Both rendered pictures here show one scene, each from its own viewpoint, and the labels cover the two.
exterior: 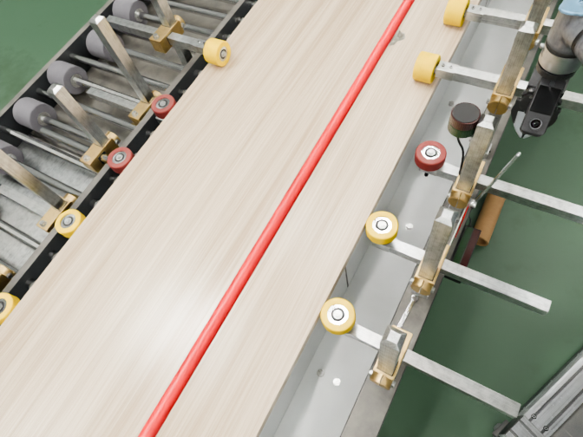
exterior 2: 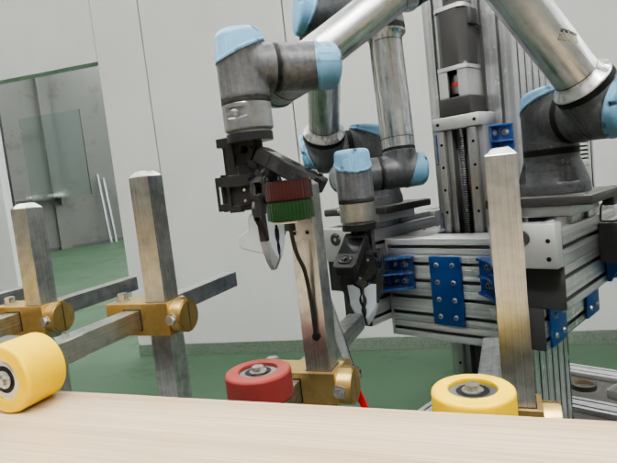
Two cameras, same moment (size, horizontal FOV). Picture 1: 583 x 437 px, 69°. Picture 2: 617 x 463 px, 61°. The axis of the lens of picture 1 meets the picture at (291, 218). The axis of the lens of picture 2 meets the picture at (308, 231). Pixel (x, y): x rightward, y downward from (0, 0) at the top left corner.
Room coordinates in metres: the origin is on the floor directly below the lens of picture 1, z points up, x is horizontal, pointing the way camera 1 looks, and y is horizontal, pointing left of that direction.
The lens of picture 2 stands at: (0.77, 0.18, 1.12)
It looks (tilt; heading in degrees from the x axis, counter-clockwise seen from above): 5 degrees down; 246
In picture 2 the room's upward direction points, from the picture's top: 6 degrees counter-clockwise
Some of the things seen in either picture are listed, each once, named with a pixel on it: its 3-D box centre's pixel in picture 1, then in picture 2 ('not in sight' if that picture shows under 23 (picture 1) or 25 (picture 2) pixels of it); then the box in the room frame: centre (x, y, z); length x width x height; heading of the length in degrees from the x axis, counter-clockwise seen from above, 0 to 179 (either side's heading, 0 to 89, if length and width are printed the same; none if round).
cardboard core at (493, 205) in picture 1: (489, 213); not in sight; (0.70, -0.86, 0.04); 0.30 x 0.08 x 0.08; 134
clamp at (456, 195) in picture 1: (464, 182); (308, 384); (0.50, -0.47, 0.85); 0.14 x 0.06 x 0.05; 134
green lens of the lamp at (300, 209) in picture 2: (462, 124); (290, 209); (0.52, -0.42, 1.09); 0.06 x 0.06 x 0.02
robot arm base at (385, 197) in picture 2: not in sight; (375, 186); (-0.05, -1.12, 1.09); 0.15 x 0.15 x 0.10
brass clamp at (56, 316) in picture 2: (531, 28); (34, 317); (0.84, -0.83, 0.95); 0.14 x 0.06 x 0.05; 134
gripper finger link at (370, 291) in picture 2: not in sight; (374, 300); (0.21, -0.75, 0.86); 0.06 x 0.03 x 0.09; 44
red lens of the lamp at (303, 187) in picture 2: (464, 116); (288, 189); (0.52, -0.42, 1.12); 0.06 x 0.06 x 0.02
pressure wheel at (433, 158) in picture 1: (429, 163); (263, 412); (0.59, -0.41, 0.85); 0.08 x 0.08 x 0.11
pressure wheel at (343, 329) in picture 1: (338, 320); not in sight; (0.26, -0.03, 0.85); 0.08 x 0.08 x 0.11
